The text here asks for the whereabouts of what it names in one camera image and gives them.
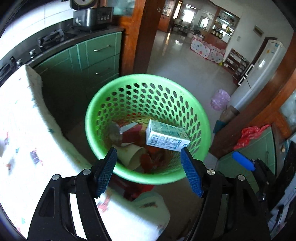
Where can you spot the black appliance beside cooker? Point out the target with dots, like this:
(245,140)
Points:
(104,15)

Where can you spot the green perforated trash basket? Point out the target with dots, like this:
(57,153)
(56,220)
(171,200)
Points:
(149,119)

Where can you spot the purple plastic bag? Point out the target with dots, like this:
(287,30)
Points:
(220,100)

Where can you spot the green kitchen cabinet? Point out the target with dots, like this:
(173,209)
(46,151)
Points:
(73,76)

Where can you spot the white refrigerator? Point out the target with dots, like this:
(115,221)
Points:
(258,76)

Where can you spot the black gas stove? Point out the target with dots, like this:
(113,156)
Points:
(29,49)

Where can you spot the patterned white tablecloth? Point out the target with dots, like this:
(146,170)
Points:
(33,149)

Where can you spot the wooden door frame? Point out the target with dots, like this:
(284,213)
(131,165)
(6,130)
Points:
(138,36)

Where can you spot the red plastic bag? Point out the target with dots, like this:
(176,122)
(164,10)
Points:
(248,134)

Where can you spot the wooden shoe shelf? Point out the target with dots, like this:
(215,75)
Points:
(236,64)

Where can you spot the white paper cup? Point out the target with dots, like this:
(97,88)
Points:
(130,155)

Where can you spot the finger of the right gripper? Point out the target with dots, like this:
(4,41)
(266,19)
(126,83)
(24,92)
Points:
(259,169)

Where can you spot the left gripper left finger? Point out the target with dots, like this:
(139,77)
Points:
(53,220)

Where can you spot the red snack wrapper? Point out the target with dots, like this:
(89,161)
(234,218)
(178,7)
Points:
(154,158)

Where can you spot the open rice cooker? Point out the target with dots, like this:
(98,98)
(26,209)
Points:
(85,13)

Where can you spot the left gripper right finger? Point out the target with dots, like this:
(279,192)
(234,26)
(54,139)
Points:
(230,209)

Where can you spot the white blue milk carton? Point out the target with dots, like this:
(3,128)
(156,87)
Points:
(166,136)

